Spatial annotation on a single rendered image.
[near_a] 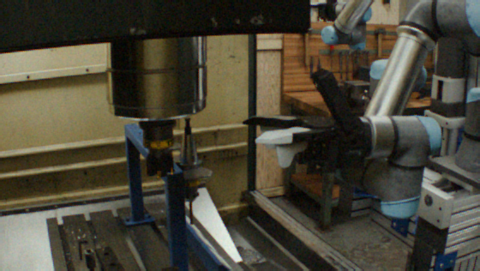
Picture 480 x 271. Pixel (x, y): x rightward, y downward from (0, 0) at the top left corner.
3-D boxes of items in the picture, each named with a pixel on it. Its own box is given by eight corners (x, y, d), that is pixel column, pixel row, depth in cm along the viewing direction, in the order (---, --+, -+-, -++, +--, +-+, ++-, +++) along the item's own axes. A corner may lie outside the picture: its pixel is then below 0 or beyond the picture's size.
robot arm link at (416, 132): (441, 165, 84) (447, 120, 81) (392, 168, 82) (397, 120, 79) (421, 153, 91) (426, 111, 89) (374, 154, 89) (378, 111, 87)
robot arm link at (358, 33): (338, 48, 193) (338, 21, 190) (356, 47, 199) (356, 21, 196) (351, 50, 187) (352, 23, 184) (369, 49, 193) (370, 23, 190)
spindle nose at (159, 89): (110, 101, 82) (107, 33, 79) (201, 96, 85) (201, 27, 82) (103, 124, 67) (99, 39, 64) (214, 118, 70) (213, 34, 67)
